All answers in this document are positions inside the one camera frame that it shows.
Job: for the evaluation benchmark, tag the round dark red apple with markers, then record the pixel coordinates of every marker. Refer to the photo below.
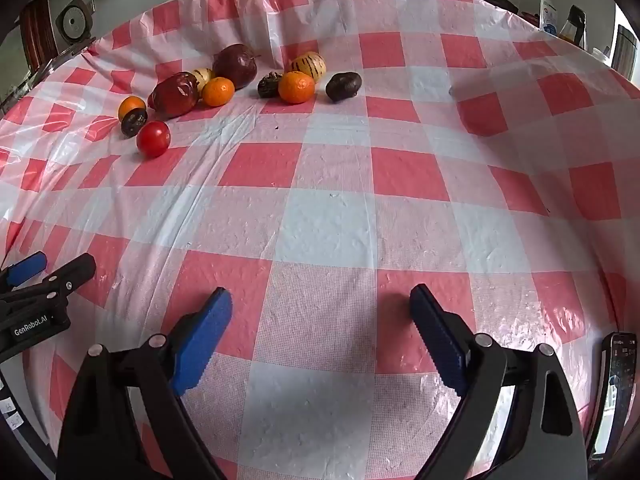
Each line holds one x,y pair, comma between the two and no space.
235,66

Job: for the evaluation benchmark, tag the dark purple smooth fruit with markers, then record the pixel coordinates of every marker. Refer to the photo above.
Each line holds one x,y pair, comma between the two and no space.
343,86

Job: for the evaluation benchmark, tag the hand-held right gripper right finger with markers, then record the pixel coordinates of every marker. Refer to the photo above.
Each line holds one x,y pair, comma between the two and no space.
440,340

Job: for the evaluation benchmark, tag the red-brown wooden frame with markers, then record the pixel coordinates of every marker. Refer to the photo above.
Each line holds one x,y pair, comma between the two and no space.
36,30

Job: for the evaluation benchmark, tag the grey metal appliance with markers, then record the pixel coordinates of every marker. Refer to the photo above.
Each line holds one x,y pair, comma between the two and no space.
625,52

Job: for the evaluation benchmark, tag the red tomato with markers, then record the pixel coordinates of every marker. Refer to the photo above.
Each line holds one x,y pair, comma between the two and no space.
153,138

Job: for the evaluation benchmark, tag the white packet blue print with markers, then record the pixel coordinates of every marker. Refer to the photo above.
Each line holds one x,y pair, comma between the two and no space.
548,12

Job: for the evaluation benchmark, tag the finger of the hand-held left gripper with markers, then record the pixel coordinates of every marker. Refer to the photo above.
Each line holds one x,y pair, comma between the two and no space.
27,266
70,275

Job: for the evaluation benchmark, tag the small striped pepino melon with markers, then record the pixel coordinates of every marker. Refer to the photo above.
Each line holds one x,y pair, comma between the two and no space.
204,76

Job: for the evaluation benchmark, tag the red white checkered tablecloth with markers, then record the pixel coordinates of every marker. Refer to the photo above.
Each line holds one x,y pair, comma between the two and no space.
325,210

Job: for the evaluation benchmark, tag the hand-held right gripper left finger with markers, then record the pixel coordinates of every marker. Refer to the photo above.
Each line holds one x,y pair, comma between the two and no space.
205,345

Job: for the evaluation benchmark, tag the black handheld device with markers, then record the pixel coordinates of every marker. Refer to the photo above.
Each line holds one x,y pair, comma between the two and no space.
617,375

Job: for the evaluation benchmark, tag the elongated dark red apple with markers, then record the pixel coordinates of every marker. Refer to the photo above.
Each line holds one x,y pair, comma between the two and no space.
172,94

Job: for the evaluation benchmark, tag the large striped pepino melon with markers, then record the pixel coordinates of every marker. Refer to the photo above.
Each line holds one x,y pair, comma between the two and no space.
310,66

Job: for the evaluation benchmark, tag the small orange tangerine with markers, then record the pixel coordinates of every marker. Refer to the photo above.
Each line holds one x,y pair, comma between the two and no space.
131,105

